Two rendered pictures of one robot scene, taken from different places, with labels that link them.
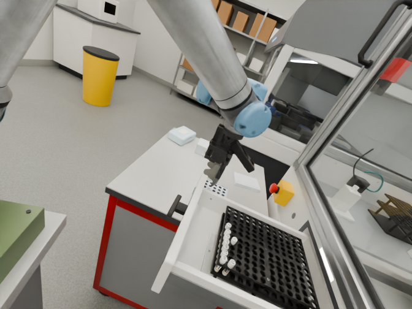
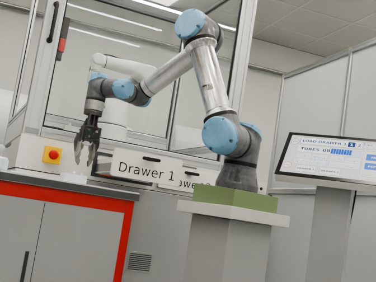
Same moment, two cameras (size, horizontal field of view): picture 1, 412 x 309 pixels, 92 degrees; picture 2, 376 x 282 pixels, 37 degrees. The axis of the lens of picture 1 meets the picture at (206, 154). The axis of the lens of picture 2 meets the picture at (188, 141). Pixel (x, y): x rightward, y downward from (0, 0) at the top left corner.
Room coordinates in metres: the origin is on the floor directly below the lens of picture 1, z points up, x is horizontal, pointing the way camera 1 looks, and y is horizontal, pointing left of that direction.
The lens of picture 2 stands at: (1.08, 2.08, 0.71)
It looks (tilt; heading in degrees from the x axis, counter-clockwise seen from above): 8 degrees up; 247
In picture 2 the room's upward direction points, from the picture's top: 9 degrees clockwise
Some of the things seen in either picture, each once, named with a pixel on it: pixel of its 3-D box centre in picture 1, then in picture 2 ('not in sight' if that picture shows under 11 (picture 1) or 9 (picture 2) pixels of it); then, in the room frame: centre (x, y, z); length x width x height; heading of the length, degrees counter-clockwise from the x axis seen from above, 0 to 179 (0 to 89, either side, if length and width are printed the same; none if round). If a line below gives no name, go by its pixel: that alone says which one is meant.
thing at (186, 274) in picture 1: (262, 259); (131, 170); (0.35, -0.23, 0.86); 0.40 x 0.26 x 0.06; 89
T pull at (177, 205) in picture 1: (179, 207); (150, 159); (0.35, 0.01, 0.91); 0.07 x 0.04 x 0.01; 179
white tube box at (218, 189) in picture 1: (210, 191); (73, 179); (0.62, -0.07, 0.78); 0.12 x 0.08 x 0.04; 87
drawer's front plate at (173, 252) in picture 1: (185, 221); (147, 167); (0.35, -0.02, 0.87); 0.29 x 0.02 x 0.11; 179
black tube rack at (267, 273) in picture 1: (259, 256); not in sight; (0.35, -0.22, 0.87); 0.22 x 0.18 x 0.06; 89
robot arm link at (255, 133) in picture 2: not in sight; (243, 142); (0.15, 0.37, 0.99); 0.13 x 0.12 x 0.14; 34
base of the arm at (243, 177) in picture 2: not in sight; (238, 175); (0.15, 0.37, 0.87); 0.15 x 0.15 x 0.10
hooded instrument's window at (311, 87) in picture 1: (312, 101); not in sight; (2.05, -0.71, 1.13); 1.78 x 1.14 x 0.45; 179
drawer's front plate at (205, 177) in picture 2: not in sight; (187, 180); (0.03, -0.33, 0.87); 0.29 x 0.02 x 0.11; 179
